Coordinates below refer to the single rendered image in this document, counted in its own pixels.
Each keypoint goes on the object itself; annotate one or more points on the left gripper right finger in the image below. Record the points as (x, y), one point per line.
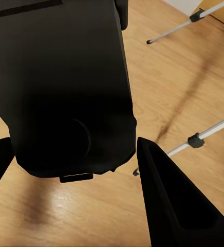
(178, 213)

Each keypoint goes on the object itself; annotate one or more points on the camera tripod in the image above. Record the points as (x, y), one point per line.
(197, 140)

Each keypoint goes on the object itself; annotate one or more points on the digital camera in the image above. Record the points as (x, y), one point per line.
(64, 87)

